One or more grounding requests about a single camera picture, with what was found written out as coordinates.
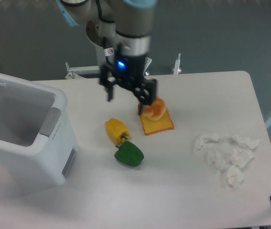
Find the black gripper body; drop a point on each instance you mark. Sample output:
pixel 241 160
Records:
pixel 129 69

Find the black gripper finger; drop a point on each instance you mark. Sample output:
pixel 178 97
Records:
pixel 107 79
pixel 146 93

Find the white trash can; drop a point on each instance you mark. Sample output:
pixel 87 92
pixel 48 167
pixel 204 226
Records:
pixel 37 140

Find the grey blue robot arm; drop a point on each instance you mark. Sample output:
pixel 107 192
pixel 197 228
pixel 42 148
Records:
pixel 122 28

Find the knotted bread roll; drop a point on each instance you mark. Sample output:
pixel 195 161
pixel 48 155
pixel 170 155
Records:
pixel 155 111

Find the orange toast slice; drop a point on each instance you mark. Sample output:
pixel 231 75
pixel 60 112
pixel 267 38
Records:
pixel 152 127

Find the yellow bell pepper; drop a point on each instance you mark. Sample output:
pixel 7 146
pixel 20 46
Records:
pixel 117 131

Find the green bell pepper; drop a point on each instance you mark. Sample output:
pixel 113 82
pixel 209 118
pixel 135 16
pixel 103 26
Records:
pixel 129 154

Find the crumpled white tissue left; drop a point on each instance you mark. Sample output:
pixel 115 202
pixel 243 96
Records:
pixel 203 139

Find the crumpled white tissue middle-left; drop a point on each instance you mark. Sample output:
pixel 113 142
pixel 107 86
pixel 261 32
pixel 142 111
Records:
pixel 215 158

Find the crumpled white tissue right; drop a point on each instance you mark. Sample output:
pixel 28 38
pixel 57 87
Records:
pixel 246 142

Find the crumpled white tissue centre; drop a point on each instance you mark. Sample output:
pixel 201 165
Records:
pixel 241 157

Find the crumpled white tissue bottom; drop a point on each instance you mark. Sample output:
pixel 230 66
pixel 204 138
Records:
pixel 234 177

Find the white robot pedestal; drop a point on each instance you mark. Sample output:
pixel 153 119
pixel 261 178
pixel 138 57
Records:
pixel 87 69

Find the white clamp post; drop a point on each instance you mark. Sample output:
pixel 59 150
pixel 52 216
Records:
pixel 177 69

